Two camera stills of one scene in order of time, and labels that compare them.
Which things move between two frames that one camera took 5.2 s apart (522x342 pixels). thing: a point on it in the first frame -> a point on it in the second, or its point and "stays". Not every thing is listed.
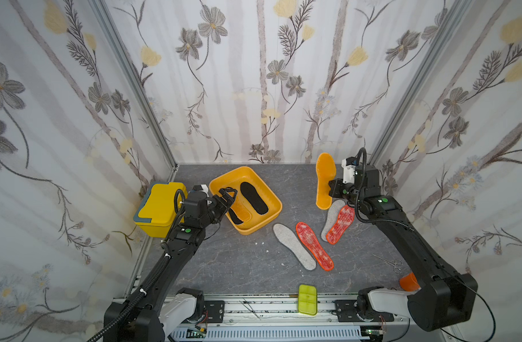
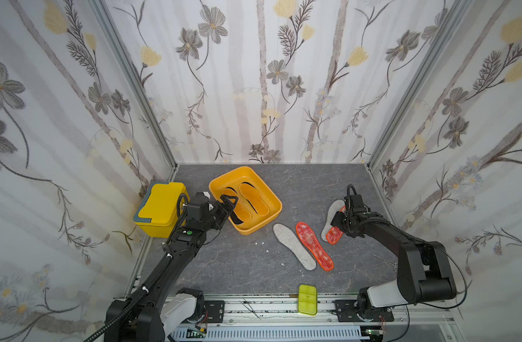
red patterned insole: x=344 y=219 stays
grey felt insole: x=336 y=207 stays
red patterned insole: x=305 y=234 stays
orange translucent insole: x=326 y=172 -> x=254 y=196
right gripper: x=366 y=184 -> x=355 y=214
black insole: x=234 y=216 stays
